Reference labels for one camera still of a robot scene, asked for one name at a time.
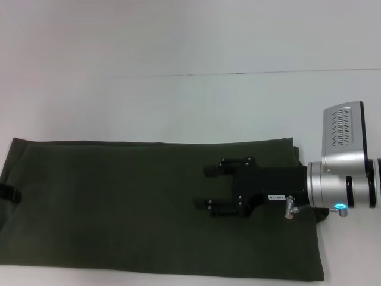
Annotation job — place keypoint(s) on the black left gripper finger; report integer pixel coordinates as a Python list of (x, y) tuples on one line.
[(10, 193)]

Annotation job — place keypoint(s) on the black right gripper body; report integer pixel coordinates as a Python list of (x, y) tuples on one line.
[(268, 184)]

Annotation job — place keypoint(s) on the dark green FREE t-shirt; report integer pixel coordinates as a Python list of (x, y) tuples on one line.
[(119, 214)]

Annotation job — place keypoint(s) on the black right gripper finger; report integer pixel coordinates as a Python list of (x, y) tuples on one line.
[(226, 167), (223, 208)]

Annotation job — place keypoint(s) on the silver elbow plug connector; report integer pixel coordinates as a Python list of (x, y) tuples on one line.
[(340, 211)]

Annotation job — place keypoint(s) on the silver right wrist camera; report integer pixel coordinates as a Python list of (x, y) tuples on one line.
[(345, 137)]

